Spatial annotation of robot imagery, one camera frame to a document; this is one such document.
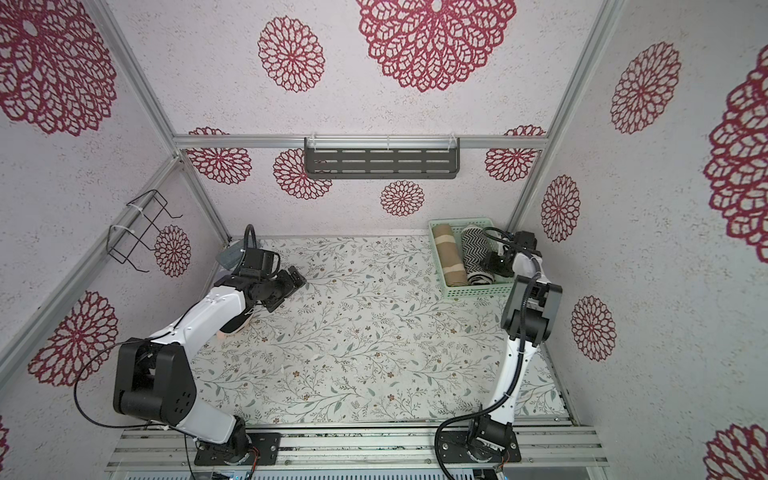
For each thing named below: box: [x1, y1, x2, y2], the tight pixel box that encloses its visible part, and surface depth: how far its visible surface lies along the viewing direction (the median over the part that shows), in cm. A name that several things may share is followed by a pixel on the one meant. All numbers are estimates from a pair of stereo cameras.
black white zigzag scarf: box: [461, 225, 495, 286], surface depth 108 cm
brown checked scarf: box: [432, 224, 468, 287], surface depth 108 cm
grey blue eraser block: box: [216, 239, 244, 269], surface depth 115 cm
